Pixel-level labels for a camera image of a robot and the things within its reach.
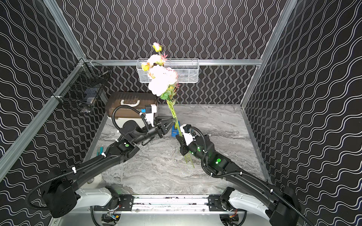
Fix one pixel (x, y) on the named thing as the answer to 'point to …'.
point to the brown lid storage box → (138, 100)
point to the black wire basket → (81, 88)
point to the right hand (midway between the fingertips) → (177, 134)
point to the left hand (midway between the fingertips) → (174, 116)
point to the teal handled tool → (101, 151)
